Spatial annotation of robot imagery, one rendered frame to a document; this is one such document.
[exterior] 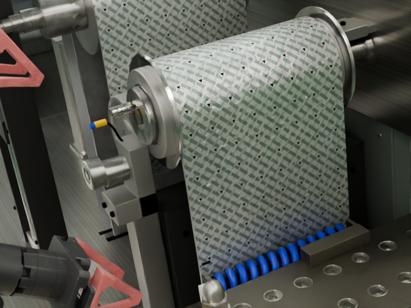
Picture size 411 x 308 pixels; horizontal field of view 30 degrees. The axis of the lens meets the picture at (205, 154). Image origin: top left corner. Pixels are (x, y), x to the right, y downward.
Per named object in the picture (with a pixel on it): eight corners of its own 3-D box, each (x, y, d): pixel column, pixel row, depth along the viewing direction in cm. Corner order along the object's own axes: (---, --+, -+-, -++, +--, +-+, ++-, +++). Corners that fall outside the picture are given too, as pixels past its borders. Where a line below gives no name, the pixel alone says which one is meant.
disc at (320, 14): (293, 95, 113) (285, -3, 107) (296, 94, 113) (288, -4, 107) (355, 127, 101) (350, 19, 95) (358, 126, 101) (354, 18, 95)
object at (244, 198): (201, 285, 100) (181, 159, 92) (347, 225, 109) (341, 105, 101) (203, 286, 100) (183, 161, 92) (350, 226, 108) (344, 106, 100)
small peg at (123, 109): (107, 112, 95) (108, 105, 94) (128, 106, 96) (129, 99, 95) (112, 120, 95) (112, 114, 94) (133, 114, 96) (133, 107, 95)
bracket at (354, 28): (319, 36, 106) (318, 22, 105) (353, 25, 108) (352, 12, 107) (340, 44, 102) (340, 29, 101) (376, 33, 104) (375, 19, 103)
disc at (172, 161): (139, 145, 104) (120, 41, 98) (142, 144, 105) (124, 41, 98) (186, 187, 92) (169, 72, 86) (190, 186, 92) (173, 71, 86)
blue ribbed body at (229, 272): (210, 292, 101) (207, 270, 99) (344, 236, 108) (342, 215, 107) (222, 305, 98) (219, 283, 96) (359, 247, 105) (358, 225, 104)
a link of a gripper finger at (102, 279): (138, 333, 91) (66, 326, 86) (116, 303, 97) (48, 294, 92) (158, 282, 90) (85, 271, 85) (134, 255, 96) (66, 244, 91)
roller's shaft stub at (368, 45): (315, 70, 107) (312, 40, 105) (355, 57, 109) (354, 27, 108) (333, 78, 103) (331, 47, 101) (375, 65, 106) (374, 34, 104)
